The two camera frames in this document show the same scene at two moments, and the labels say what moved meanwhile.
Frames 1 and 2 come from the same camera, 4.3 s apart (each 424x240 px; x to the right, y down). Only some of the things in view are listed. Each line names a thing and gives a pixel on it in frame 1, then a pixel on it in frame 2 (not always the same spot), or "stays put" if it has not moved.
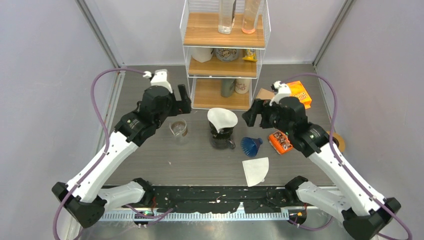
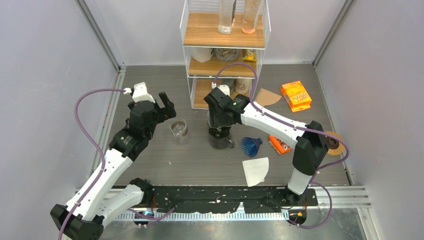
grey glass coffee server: [223, 144] stays put
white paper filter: [255, 170] stays put
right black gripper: [260, 106] to [212, 114]
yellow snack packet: [250, 54] stays put
